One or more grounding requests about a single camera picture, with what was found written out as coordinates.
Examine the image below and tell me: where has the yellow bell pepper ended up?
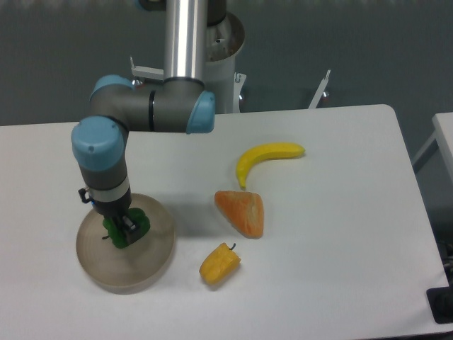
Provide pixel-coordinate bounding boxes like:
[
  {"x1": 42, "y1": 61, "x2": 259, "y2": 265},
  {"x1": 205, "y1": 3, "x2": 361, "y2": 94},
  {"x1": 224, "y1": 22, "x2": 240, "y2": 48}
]
[{"x1": 199, "y1": 243, "x2": 241, "y2": 285}]

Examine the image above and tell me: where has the green bell pepper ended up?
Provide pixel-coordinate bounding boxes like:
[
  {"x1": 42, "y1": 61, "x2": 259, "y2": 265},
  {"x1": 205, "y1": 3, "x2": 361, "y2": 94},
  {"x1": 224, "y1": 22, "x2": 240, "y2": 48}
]
[{"x1": 102, "y1": 208, "x2": 150, "y2": 249}]

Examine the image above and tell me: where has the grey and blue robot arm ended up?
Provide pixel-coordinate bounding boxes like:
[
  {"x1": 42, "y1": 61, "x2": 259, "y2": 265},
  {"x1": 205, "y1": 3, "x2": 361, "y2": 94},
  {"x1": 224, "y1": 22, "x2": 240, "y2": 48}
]
[{"x1": 71, "y1": 1, "x2": 227, "y2": 249}]

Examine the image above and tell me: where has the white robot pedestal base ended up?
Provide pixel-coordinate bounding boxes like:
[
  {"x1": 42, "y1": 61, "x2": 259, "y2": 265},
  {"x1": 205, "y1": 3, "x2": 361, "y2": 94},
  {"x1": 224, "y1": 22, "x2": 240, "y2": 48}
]
[{"x1": 127, "y1": 10, "x2": 248, "y2": 115}]

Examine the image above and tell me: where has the white side table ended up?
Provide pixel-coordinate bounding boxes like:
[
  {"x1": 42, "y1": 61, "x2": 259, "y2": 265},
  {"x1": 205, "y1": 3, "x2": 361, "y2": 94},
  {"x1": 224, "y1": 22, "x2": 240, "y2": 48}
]
[{"x1": 411, "y1": 112, "x2": 452, "y2": 179}]

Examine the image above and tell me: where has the orange bread wedge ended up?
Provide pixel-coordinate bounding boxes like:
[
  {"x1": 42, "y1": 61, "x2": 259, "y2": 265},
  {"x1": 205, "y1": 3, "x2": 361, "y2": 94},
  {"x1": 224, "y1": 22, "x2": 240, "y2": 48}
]
[{"x1": 214, "y1": 191, "x2": 265, "y2": 239}]

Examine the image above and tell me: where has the black device at table edge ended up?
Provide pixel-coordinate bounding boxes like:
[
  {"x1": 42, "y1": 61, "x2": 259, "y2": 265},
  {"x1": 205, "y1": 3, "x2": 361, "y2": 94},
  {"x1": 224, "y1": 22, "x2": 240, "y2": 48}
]
[{"x1": 426, "y1": 286, "x2": 452, "y2": 324}]

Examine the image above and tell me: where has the yellow banana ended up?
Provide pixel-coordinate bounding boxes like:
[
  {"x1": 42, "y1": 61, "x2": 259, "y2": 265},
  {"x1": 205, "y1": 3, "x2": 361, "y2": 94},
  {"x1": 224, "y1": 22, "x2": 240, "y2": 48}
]
[{"x1": 235, "y1": 142, "x2": 305, "y2": 190}]

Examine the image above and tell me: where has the beige round plate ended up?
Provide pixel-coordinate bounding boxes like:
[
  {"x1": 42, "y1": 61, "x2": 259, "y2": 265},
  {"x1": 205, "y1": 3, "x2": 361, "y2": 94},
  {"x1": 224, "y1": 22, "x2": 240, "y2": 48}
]
[{"x1": 76, "y1": 193, "x2": 176, "y2": 294}]

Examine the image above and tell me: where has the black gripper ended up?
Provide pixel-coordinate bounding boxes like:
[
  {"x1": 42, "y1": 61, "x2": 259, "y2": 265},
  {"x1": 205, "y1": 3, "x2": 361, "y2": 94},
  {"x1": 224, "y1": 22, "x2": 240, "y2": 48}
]
[{"x1": 78, "y1": 188, "x2": 140, "y2": 244}]

